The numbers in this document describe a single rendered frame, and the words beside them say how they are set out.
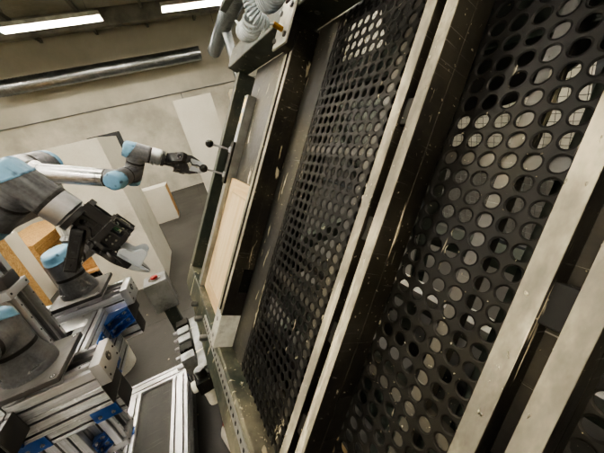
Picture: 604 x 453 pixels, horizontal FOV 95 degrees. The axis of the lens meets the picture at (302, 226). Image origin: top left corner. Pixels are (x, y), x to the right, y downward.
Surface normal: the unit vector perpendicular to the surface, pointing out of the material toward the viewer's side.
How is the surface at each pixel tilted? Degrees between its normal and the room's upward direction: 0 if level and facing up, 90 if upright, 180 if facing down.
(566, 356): 57
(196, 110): 90
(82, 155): 90
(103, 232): 90
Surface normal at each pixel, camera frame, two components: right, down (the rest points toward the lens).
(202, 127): 0.37, 0.30
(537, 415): -0.84, -0.17
